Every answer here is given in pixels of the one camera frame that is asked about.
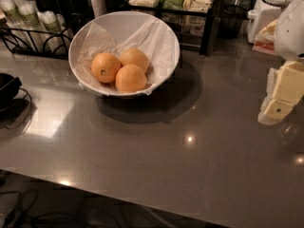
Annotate black wire basket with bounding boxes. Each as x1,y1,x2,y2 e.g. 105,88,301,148
218,5,247,39

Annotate left stacked paper cups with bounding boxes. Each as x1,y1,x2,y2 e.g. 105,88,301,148
0,0,32,49

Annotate black device at left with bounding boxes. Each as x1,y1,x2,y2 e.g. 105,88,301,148
0,73,22,107

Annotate middle stacked paper cups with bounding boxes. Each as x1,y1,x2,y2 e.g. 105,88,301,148
18,3,46,52

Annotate white bowl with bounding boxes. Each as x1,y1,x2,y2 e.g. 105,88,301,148
67,10,181,99

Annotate white cylindrical container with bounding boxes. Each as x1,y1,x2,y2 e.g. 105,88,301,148
86,0,108,19

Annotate stacked paper cups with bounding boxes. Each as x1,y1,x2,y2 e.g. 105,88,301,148
18,3,46,52
40,10,67,55
0,0,32,49

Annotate orange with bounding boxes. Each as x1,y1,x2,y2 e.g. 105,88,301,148
91,52,121,84
119,47,150,72
115,65,147,93

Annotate black wire cup rack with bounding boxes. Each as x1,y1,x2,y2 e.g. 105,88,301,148
0,13,80,60

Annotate black cable on table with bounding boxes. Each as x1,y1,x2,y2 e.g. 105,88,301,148
0,87,33,131

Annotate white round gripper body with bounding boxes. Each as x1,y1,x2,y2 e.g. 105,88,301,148
274,0,304,61

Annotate black condiment shelf rack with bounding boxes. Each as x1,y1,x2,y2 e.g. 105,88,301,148
121,0,217,55

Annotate black floor cables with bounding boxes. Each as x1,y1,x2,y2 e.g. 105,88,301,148
0,188,122,228

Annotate white appliance with bowl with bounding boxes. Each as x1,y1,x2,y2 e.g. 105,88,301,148
247,0,293,44

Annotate red white packet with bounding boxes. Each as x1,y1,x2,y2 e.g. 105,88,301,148
253,20,277,55

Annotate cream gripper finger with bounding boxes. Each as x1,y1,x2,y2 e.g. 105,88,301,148
257,61,304,125
260,67,277,111

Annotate right stacked paper cups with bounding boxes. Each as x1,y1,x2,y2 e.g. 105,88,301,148
40,10,67,55

